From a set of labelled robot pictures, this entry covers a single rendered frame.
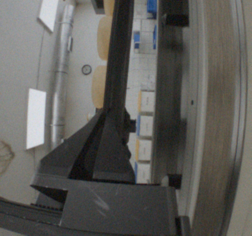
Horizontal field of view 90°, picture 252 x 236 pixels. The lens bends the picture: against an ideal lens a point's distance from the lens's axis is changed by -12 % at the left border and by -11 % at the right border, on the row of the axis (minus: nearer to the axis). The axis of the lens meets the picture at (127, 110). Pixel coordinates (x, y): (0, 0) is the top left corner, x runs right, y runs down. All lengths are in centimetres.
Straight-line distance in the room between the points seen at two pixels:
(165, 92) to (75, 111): 427
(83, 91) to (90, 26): 218
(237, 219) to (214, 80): 19
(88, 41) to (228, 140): 499
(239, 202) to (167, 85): 36
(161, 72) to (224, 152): 34
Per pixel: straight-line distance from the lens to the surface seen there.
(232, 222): 26
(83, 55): 494
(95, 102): 16
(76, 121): 465
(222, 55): 22
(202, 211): 24
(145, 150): 383
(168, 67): 49
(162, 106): 47
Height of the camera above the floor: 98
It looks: 1 degrees up
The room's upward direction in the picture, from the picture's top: 87 degrees counter-clockwise
